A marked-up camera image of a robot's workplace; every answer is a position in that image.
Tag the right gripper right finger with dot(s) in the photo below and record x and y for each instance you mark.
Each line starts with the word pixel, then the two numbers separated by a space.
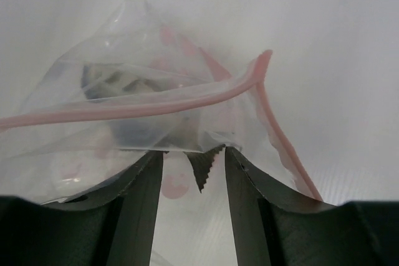
pixel 276 225

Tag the clear zip top bag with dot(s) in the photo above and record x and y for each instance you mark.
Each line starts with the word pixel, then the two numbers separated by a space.
pixel 138 85

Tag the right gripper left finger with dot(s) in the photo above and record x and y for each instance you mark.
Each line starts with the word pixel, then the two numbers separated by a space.
pixel 112 225

